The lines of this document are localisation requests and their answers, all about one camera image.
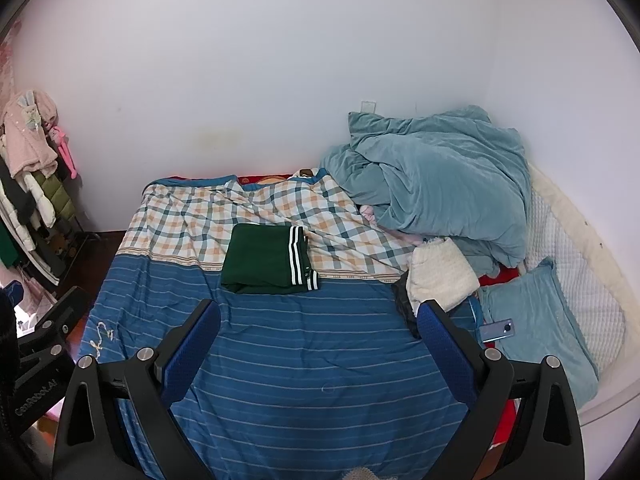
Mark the blue striped plaid bed sheet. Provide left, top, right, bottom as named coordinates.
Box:
left=75, top=172, right=501, bottom=480

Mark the black hanging garment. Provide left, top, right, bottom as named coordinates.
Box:
left=0, top=160, right=38, bottom=226

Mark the black clothes rack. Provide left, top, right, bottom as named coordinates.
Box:
left=30, top=210, right=106, bottom=291

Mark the pink fuzzy garment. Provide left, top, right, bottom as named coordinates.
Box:
left=0, top=89, right=60, bottom=178

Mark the white quilted mattress pad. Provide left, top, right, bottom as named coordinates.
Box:
left=522, top=162, right=633, bottom=413

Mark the light blue pillow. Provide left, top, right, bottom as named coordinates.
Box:
left=477, top=260, right=600, bottom=406

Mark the cream white fleece cloth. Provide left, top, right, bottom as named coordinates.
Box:
left=406, top=237, right=481, bottom=312

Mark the teal blue quilt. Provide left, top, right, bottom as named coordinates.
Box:
left=320, top=106, right=532, bottom=268

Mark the green hanging garment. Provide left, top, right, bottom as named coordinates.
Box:
left=0, top=220, right=21, bottom=267

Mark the pink plush toy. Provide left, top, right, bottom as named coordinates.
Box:
left=47, top=124, right=79, bottom=179

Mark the blue smartphone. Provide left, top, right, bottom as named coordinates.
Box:
left=479, top=317, right=516, bottom=344

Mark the olive puffer jacket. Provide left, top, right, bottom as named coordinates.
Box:
left=27, top=172, right=68, bottom=216

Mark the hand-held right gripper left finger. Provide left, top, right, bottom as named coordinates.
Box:
left=51, top=299, right=222, bottom=480

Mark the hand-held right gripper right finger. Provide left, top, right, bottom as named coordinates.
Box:
left=416, top=299, right=586, bottom=480

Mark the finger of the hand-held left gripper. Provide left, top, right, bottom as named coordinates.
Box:
left=20, top=285, right=94, bottom=357

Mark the dark cloth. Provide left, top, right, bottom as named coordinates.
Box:
left=391, top=280, right=425, bottom=340

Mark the white puffer jacket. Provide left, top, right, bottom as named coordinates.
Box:
left=22, top=170, right=57, bottom=228

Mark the green garment with white stripes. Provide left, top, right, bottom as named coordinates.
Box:
left=220, top=224, right=321, bottom=295

